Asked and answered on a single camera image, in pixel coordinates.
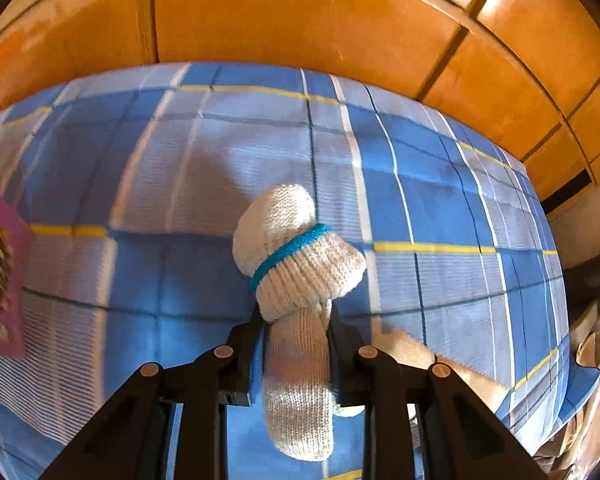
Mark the beige sock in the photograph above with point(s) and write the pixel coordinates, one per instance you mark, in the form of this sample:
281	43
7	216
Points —
430	365

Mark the blue plaid bed sheet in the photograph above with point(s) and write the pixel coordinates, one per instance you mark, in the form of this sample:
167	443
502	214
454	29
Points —
180	170

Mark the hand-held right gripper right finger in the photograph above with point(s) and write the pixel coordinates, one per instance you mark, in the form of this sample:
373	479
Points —
352	360

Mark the orange wooden wardrobe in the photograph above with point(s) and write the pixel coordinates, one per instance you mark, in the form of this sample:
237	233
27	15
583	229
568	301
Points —
305	10

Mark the purple printed packet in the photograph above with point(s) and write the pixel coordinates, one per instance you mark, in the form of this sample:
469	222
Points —
2	270

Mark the white knit glove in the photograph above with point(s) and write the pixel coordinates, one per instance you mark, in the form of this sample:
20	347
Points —
295	270

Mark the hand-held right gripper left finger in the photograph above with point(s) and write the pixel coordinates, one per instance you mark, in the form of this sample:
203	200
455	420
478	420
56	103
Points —
244	360

